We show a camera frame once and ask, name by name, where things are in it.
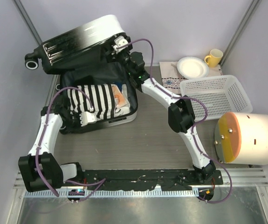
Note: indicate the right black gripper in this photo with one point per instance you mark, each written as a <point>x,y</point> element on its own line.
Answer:
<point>116,55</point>

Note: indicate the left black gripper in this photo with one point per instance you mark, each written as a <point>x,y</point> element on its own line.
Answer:
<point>79,124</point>

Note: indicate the black white space suitcase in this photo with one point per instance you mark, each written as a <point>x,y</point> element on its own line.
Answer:
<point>78,57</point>

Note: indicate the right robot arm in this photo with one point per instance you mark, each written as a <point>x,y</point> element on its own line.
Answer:
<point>181,117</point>

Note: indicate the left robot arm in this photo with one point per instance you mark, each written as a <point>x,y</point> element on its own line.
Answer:
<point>39,168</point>

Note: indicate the black white striped garment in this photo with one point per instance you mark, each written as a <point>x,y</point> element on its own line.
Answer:
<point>98,99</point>

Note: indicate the orange white mesh garment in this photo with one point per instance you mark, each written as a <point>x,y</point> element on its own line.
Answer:
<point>122,105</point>

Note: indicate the patterned cloth napkin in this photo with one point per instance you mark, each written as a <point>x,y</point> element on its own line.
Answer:
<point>170,76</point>

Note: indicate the white round plate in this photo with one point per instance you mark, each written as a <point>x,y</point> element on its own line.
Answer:
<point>192,67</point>

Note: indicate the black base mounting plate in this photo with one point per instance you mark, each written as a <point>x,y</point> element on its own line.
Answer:
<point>146,179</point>

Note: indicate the yellow mug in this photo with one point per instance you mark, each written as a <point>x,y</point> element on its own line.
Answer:
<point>214,57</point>

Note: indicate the white plastic mesh basket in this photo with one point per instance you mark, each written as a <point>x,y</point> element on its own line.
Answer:
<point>220,94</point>

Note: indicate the white cylindrical bin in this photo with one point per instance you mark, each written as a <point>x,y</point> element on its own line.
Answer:
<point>242,138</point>

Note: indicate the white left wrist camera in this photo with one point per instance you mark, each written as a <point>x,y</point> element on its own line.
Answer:
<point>87,118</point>

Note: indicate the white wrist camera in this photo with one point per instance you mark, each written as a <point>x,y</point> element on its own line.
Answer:
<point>87,118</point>
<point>119,44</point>

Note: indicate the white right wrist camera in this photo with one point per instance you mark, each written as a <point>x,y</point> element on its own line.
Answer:
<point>119,44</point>

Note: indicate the white slotted cable duct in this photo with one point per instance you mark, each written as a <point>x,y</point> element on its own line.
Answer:
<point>157,192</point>

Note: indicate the aluminium rail frame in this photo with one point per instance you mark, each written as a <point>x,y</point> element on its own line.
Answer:
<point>238,177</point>

